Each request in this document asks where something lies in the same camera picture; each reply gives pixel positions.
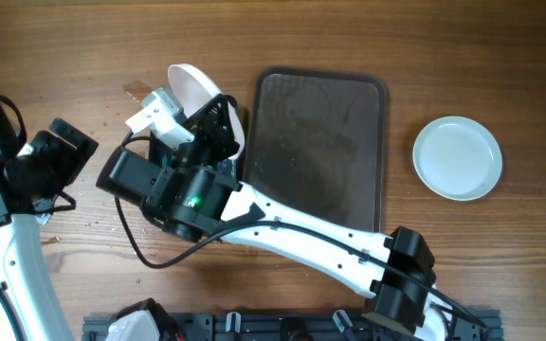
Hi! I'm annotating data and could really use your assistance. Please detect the white plate blue stain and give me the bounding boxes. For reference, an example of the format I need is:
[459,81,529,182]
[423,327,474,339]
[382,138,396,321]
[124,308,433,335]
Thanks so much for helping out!
[168,63,246,160]

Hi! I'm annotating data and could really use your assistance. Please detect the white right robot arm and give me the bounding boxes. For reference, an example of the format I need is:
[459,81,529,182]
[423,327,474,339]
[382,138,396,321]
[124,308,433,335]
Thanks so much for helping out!
[97,94,452,340]

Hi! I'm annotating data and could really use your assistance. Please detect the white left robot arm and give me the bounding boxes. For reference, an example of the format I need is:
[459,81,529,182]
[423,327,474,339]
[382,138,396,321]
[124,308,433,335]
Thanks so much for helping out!
[0,118,99,340]

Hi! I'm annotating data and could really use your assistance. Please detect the dark brown serving tray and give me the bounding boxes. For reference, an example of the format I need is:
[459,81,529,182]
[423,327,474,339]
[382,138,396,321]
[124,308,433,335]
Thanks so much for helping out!
[243,66,388,232]

